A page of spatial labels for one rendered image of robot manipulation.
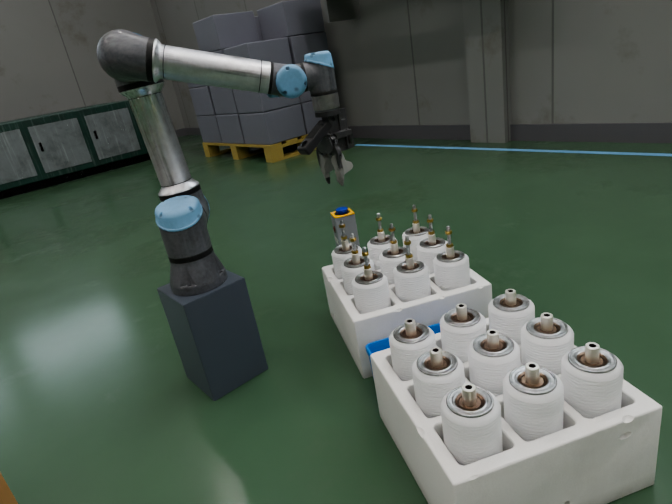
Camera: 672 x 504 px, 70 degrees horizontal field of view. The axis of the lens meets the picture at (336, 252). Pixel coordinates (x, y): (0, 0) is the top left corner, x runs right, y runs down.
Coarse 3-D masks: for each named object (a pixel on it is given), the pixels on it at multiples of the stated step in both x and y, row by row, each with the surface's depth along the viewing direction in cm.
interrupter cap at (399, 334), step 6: (402, 324) 104; (420, 324) 103; (396, 330) 102; (402, 330) 102; (420, 330) 101; (426, 330) 100; (396, 336) 100; (402, 336) 100; (408, 336) 100; (414, 336) 100; (420, 336) 99; (426, 336) 98; (402, 342) 98; (408, 342) 97; (414, 342) 97
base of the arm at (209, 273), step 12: (204, 252) 125; (180, 264) 124; (192, 264) 124; (204, 264) 125; (216, 264) 128; (180, 276) 124; (192, 276) 124; (204, 276) 125; (216, 276) 127; (180, 288) 125; (192, 288) 124; (204, 288) 125
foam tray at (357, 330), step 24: (336, 288) 142; (432, 288) 133; (480, 288) 129; (336, 312) 149; (384, 312) 125; (408, 312) 126; (432, 312) 128; (480, 312) 131; (360, 336) 125; (384, 336) 127; (360, 360) 127
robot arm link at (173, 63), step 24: (120, 48) 107; (144, 48) 107; (168, 48) 110; (120, 72) 110; (144, 72) 109; (168, 72) 111; (192, 72) 111; (216, 72) 112; (240, 72) 113; (264, 72) 114; (288, 72) 113; (288, 96) 116
